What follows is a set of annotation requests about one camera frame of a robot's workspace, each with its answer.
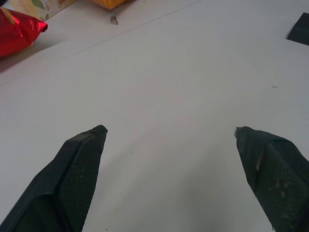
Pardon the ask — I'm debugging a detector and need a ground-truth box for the orange snack bag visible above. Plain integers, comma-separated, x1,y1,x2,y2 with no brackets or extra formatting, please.
86,0,135,11

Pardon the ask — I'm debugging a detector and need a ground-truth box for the red foil snack bag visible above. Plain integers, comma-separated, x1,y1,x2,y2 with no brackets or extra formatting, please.
0,7,48,58

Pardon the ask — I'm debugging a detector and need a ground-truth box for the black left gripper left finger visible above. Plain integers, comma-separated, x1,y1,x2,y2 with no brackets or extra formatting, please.
0,124,108,232

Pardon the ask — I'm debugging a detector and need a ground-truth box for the dark object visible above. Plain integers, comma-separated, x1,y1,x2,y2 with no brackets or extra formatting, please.
286,12,309,46

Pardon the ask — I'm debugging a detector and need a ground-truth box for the yellow printed carton box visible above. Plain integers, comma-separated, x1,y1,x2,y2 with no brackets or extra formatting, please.
0,0,78,22

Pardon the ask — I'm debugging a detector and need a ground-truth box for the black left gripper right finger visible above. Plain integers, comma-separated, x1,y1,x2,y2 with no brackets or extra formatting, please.
233,126,309,232

